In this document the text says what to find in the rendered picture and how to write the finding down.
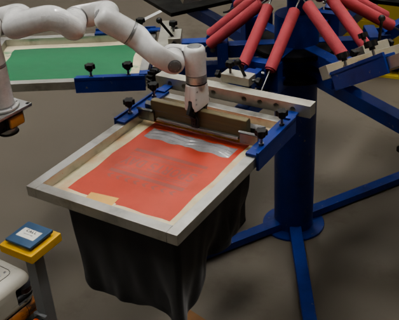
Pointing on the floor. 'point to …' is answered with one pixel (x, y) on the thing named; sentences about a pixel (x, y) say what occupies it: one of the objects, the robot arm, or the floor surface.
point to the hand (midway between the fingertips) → (199, 119)
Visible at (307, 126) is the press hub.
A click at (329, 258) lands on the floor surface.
